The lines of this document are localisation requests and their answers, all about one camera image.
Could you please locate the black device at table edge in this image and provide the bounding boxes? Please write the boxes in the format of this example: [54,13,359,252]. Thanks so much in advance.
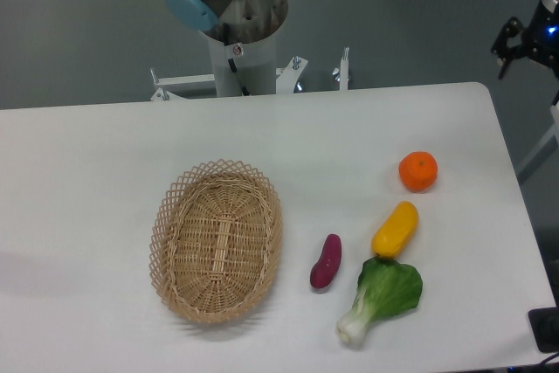
[528,307,558,354]

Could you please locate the woven wicker basket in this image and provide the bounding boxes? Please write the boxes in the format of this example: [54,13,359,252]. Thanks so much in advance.
[149,159,283,324]

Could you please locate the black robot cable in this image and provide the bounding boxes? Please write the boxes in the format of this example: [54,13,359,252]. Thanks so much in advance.
[221,22,251,97]

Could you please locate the purple sweet potato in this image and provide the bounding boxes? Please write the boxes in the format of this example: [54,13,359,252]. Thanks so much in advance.
[309,234,342,289]

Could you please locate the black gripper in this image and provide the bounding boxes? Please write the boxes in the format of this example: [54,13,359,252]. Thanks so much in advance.
[490,0,558,79]

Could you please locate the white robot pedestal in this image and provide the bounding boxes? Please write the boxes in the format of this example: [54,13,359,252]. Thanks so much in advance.
[149,31,352,102]

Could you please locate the orange tangerine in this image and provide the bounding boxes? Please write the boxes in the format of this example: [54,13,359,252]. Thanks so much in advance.
[398,151,438,192]

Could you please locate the green bok choy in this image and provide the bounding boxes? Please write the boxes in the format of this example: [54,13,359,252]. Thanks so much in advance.
[336,257,423,346]

